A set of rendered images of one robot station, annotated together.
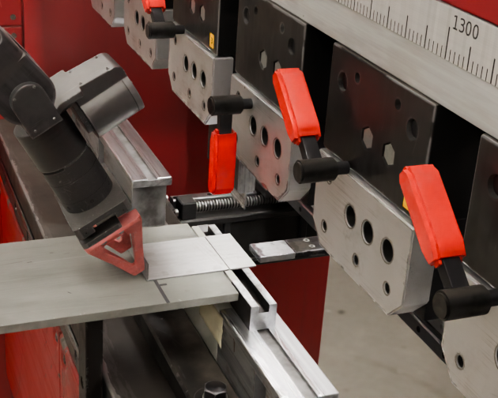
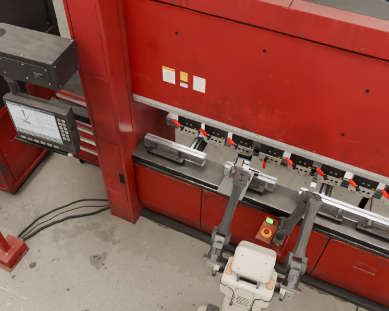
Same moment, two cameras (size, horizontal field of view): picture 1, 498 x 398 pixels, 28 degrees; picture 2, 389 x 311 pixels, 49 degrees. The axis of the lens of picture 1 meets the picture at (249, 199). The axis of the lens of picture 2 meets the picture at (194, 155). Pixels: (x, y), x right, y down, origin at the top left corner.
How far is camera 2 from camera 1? 244 cm
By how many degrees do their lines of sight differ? 42
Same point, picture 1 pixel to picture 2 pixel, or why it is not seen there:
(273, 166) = (275, 163)
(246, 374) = (260, 182)
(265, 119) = (271, 158)
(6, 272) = (228, 190)
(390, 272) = (306, 173)
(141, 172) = (201, 155)
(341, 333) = not seen: hidden behind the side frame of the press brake
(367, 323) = not seen: hidden behind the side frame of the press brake
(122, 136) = (183, 148)
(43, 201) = (178, 168)
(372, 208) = (302, 168)
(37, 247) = (223, 184)
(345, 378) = not seen: hidden behind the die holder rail
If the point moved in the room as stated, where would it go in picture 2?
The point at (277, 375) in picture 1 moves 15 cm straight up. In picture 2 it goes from (269, 181) to (272, 167)
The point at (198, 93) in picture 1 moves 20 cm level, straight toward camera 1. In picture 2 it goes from (245, 152) to (268, 169)
